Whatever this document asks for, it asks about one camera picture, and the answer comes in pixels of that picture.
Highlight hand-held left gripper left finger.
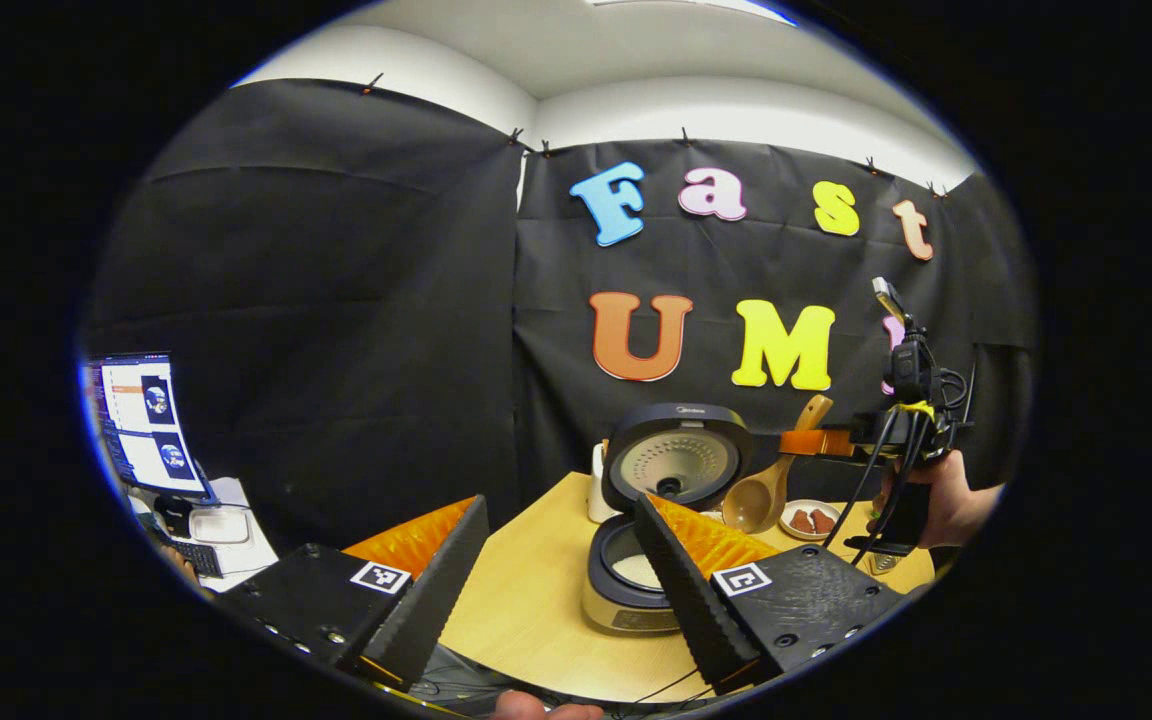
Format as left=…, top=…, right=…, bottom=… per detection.
left=219, top=494, right=491, bottom=692

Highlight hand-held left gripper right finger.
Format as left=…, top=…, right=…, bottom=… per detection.
left=632, top=492, right=907, bottom=697

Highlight white rice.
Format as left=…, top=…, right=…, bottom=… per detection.
left=610, top=552, right=666, bottom=594

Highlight wooden spoon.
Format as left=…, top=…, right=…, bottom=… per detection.
left=720, top=394, right=835, bottom=535

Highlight black silver rice cooker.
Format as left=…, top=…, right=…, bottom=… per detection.
left=580, top=402, right=758, bottom=637

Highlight white round plate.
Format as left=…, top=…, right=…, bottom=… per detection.
left=778, top=497, right=843, bottom=543

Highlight white toaster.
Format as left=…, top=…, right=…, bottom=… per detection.
left=587, top=439, right=623, bottom=525

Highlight white flat device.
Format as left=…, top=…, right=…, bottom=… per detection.
left=187, top=504, right=254, bottom=547

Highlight black keyboard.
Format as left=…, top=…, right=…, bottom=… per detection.
left=150, top=534, right=228, bottom=582

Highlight black backdrop cloth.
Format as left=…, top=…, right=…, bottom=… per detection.
left=81, top=78, right=1037, bottom=556

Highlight computer monitor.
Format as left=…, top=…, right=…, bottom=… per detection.
left=85, top=351, right=218, bottom=502

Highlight long ceiling light panel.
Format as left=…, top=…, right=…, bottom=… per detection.
left=586, top=0, right=798, bottom=27

